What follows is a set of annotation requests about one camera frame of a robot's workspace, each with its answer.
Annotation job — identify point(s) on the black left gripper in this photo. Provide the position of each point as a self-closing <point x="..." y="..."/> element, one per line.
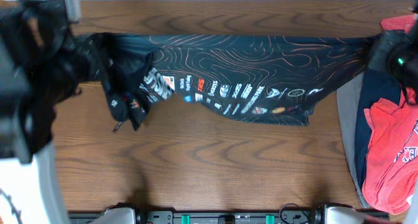
<point x="85" y="67"/>

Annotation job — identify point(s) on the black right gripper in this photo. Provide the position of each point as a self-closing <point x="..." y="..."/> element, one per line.
<point x="381" y="60"/>

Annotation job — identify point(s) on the black orange-patterned jersey shirt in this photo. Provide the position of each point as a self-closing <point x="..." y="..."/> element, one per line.
<point x="258" y="79"/>

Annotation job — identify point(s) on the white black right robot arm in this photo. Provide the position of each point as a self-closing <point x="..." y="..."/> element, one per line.
<point x="395" y="52"/>

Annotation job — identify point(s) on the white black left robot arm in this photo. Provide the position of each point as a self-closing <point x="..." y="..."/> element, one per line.
<point x="30" y="191"/>

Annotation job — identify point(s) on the navy blue garment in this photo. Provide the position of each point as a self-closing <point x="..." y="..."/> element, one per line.
<point x="379" y="92"/>

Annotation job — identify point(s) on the grey folded garment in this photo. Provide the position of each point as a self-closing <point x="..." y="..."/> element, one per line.
<point x="347" y="98"/>

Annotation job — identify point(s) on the red t-shirt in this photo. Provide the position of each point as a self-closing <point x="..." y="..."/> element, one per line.
<point x="392" y="161"/>

